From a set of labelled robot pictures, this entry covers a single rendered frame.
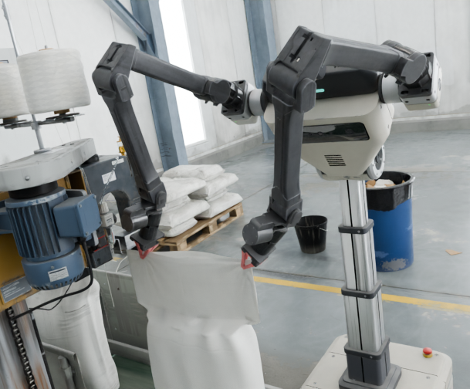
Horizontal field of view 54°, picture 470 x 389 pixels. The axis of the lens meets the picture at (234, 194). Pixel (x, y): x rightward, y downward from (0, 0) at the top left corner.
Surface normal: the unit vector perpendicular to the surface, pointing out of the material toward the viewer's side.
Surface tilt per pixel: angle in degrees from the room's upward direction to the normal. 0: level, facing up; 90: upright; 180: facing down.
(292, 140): 119
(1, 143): 90
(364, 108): 40
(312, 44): 61
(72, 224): 90
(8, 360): 90
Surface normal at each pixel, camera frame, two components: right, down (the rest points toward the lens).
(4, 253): 0.82, 0.02
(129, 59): 0.75, 0.29
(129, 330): -0.55, 0.30
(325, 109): -0.47, -0.55
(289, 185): 0.57, 0.54
